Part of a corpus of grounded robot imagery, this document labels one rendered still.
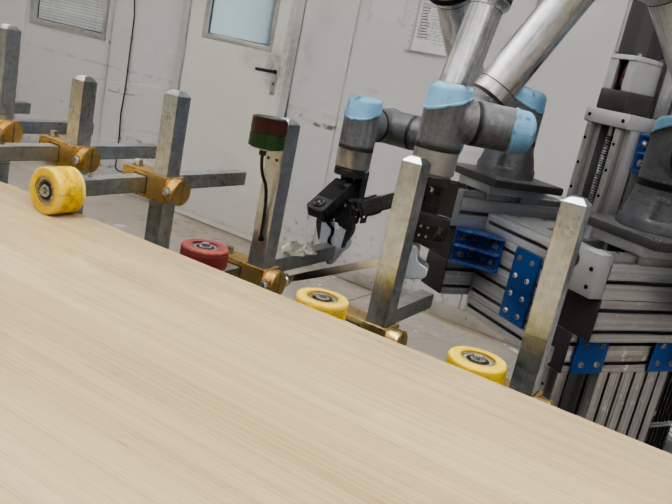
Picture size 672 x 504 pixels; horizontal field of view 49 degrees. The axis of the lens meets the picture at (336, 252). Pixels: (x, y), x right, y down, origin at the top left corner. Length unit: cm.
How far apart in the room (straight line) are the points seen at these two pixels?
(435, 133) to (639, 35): 73
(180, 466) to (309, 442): 13
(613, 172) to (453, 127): 67
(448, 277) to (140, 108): 381
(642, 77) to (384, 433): 125
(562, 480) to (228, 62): 431
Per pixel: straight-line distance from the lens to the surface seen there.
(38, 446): 68
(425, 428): 81
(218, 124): 493
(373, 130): 156
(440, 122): 123
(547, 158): 382
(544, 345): 111
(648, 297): 162
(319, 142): 443
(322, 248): 156
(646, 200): 160
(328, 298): 111
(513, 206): 197
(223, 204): 491
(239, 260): 133
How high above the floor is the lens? 125
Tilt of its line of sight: 15 degrees down
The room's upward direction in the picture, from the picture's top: 12 degrees clockwise
